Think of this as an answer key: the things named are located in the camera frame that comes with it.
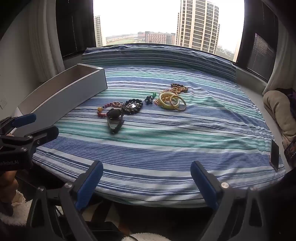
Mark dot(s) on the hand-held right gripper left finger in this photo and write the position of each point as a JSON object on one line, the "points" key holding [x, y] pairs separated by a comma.
{"points": [[91, 180]]}

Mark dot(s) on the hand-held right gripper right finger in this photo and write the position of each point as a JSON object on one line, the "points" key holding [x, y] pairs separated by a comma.
{"points": [[204, 184]]}

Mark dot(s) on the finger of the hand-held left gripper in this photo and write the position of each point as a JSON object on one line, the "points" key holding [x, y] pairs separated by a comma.
{"points": [[44, 136], [24, 120]]}

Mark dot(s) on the white drawer box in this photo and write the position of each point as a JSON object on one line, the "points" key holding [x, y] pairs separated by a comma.
{"points": [[69, 92]]}

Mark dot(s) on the black wrist watch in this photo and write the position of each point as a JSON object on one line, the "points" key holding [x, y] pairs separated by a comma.
{"points": [[114, 115]]}

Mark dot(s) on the thin copper rings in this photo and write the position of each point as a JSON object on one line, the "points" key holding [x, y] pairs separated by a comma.
{"points": [[117, 103]]}

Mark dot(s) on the black green hair claw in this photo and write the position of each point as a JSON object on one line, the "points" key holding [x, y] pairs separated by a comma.
{"points": [[148, 100]]}

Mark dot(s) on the person's left hand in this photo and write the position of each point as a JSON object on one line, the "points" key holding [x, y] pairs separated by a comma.
{"points": [[6, 185]]}

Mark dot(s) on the blue green striped bed sheet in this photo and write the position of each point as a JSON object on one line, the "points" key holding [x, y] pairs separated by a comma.
{"points": [[161, 143]]}

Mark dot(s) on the black smartphone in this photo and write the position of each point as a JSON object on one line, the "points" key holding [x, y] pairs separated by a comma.
{"points": [[274, 155]]}

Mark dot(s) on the white curtain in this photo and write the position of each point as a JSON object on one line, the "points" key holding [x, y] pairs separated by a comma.
{"points": [[281, 58], [46, 46]]}

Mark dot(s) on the gold twisted bangle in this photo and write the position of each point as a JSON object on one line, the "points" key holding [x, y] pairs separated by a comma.
{"points": [[182, 105]]}

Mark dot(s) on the pale jade bangle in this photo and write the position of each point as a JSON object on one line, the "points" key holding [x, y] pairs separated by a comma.
{"points": [[168, 106]]}

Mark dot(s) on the dark packet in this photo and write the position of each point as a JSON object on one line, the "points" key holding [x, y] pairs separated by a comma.
{"points": [[290, 150]]}

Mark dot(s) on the beige cushion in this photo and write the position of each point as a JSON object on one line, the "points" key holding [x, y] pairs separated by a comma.
{"points": [[277, 111]]}

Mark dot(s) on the dark window blind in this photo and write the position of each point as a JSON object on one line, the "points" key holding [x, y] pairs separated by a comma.
{"points": [[74, 27], [261, 53]]}

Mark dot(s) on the tall beige apartment tower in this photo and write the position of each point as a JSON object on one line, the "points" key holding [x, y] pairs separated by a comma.
{"points": [[198, 25]]}

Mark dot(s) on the white wall socket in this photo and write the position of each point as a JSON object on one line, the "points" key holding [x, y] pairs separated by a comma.
{"points": [[2, 103]]}

